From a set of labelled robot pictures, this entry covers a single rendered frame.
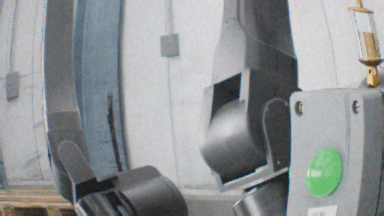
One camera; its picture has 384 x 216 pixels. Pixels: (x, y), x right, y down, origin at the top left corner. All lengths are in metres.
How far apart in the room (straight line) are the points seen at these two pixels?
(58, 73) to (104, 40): 7.98
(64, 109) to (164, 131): 7.83
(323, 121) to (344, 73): 6.81
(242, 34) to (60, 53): 0.39
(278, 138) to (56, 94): 0.39
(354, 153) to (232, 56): 0.36
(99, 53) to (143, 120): 0.70
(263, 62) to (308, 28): 6.78
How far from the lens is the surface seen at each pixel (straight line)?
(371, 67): 0.60
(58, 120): 1.13
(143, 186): 1.10
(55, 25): 1.23
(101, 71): 9.13
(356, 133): 0.52
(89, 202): 1.08
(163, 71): 8.91
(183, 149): 8.82
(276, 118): 0.83
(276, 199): 0.84
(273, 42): 0.86
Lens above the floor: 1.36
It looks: 3 degrees down
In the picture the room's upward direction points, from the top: 4 degrees counter-clockwise
